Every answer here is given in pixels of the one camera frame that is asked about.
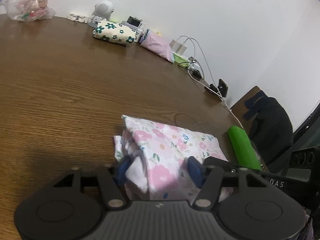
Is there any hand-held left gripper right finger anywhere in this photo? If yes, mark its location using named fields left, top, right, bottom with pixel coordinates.
left=187, top=156, right=265, bottom=209

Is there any black phone stand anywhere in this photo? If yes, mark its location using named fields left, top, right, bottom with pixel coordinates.
left=205, top=79, right=229, bottom=98

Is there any pink gingham folded cloth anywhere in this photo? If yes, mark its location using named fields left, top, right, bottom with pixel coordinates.
left=139, top=29, right=175, bottom=63

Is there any green roll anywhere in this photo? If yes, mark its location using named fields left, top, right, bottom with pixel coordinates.
left=227, top=125, right=262, bottom=170

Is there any light green packet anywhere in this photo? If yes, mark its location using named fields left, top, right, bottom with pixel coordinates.
left=172, top=52, right=192, bottom=69

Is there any white astronaut speaker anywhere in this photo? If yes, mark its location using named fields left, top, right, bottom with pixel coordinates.
left=88, top=0, right=115, bottom=28

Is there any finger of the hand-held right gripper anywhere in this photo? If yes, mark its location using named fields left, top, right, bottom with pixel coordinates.
left=203, top=156, right=263, bottom=174

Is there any black box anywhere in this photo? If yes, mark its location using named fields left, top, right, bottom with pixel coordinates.
left=127, top=16, right=142, bottom=27

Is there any clear plastic bag of snacks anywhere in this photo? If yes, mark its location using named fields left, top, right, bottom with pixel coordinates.
left=2, top=0, right=57, bottom=22

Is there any white letter ornament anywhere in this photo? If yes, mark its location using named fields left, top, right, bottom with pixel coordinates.
left=67, top=12, right=90, bottom=24

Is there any pink floral dress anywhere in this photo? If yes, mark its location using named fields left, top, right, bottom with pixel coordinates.
left=114, top=115, right=234, bottom=205

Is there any pale lavender box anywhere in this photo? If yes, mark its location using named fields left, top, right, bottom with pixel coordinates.
left=121, top=20, right=146, bottom=31

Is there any black metal frame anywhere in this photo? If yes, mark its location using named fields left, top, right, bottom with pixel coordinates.
left=292, top=100, right=320, bottom=151

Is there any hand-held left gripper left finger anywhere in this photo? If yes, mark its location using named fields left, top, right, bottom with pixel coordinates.
left=52, top=155, right=132, bottom=210

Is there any green flower print folded cloth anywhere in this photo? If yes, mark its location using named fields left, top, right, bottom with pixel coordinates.
left=92, top=20, right=137, bottom=47

